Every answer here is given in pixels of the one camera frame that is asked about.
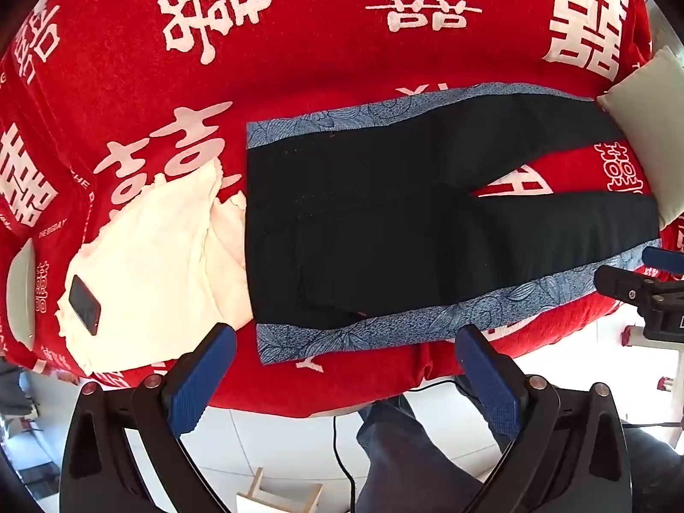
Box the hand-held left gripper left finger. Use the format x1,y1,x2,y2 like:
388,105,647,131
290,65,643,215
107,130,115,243
59,323,237,513

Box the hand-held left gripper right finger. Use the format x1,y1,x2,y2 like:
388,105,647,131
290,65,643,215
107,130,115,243
454,325,632,513

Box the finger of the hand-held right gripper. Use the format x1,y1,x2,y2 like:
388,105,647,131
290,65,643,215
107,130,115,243
594,264,652,307
641,246,684,274

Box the black pants with blue stripe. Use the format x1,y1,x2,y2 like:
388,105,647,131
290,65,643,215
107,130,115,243
245,83,662,367

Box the person's leg in jeans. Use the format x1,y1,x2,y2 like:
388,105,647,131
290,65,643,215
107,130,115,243
354,394,515,513

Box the cream white garment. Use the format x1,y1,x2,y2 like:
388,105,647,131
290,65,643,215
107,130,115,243
55,163,258,378

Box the wooden stool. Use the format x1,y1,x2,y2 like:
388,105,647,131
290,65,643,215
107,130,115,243
235,467,324,513

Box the black smartphone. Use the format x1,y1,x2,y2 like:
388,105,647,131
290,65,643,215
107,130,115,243
69,274,103,337

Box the white pillow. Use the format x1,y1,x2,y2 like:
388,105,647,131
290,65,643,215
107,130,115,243
4,238,39,344
596,45,684,232

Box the red printed blanket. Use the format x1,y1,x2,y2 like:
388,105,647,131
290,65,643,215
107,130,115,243
0,0,669,419

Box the black cable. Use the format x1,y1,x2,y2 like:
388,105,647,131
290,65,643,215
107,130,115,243
332,378,467,513

